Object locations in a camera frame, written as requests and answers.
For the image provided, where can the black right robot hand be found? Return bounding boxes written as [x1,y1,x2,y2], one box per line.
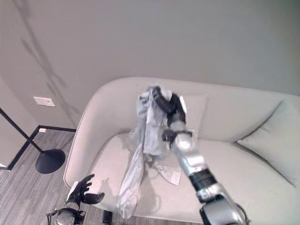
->
[151,85,188,124]

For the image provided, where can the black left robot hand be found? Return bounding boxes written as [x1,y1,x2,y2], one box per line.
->
[67,173,105,204]

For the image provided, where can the light grey jacket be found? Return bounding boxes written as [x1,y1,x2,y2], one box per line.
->
[116,82,182,219]

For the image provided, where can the black sofa leg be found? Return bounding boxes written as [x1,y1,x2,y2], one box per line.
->
[102,210,113,223]

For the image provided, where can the light grey sofa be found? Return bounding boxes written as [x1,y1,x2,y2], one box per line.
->
[63,76,300,224]

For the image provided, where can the black clothes rack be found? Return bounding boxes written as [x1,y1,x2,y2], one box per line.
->
[0,107,66,174]

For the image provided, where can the large light grey cushion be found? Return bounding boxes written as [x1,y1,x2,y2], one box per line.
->
[236,101,300,187]

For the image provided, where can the white wall socket plate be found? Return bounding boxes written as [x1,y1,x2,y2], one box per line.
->
[33,96,56,107]

